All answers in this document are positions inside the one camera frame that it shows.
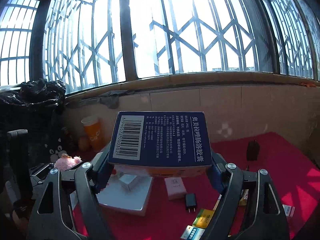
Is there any orange coco paper cup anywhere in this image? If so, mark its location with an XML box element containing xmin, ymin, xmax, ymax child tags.
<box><xmin>81</xmin><ymin>116</ymin><xmax>105</xmax><ymax>152</ymax></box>

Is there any white cardboard tray box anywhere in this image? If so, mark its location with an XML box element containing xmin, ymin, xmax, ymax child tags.
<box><xmin>97</xmin><ymin>166</ymin><xmax>153</xmax><ymax>216</ymax></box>

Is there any blue white medicine box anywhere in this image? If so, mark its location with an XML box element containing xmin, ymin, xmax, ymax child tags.
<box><xmin>108</xmin><ymin>111</ymin><xmax>213</xmax><ymax>177</ymax></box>

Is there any black plastic bag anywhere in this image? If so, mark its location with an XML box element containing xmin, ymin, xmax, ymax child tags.
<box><xmin>1</xmin><ymin>79</ymin><xmax>66</xmax><ymax>122</ymax></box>

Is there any small white red box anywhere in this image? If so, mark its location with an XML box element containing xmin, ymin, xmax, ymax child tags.
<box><xmin>283</xmin><ymin>204</ymin><xmax>295</xmax><ymax>218</ymax></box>

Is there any black cube power adapter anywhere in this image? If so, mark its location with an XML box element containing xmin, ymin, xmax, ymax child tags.
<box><xmin>246</xmin><ymin>140</ymin><xmax>260</xmax><ymax>161</ymax></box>

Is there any white yellow medicine box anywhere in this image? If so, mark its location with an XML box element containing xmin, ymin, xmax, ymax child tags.
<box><xmin>213</xmin><ymin>194</ymin><xmax>222</xmax><ymax>211</ymax></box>

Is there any grey rag on sill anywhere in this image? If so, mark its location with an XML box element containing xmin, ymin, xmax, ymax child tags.
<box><xmin>65</xmin><ymin>90</ymin><xmax>135</xmax><ymax>109</ymax></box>

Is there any grey liquid sealant box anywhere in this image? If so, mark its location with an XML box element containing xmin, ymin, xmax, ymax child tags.
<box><xmin>119</xmin><ymin>174</ymin><xmax>140</xmax><ymax>191</ymax></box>

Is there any orange fruit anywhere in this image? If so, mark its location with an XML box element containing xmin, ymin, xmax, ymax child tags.
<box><xmin>78</xmin><ymin>136</ymin><xmax>91</xmax><ymax>152</ymax></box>

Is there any cat print bag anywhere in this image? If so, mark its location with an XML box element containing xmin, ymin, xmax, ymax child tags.
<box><xmin>44</xmin><ymin>127</ymin><xmax>75</xmax><ymax>163</ymax></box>

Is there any pink soap box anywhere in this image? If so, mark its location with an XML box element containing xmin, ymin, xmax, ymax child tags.
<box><xmin>164</xmin><ymin>177</ymin><xmax>187</xmax><ymax>200</ymax></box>

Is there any pink plush pig toy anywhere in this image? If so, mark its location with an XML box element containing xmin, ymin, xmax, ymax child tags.
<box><xmin>54</xmin><ymin>154</ymin><xmax>82</xmax><ymax>171</ymax></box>

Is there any black flat usb charger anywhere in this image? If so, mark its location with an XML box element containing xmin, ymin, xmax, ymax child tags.
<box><xmin>184</xmin><ymin>193</ymin><xmax>197</xmax><ymax>213</ymax></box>

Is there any red cloth table mat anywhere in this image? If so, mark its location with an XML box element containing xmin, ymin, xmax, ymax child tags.
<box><xmin>72</xmin><ymin>132</ymin><xmax>320</xmax><ymax>240</ymax></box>

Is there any light blue nasal drops box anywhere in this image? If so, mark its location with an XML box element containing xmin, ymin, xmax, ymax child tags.
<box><xmin>180</xmin><ymin>225</ymin><xmax>205</xmax><ymax>240</ymax></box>

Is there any corn crisp snack bar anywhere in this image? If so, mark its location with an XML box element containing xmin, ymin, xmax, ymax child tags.
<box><xmin>239</xmin><ymin>189</ymin><xmax>249</xmax><ymax>206</ymax></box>

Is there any yellow bamboo tissue pack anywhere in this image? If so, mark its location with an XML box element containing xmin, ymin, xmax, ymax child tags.
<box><xmin>192</xmin><ymin>209</ymin><xmax>215</xmax><ymax>229</ymax></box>

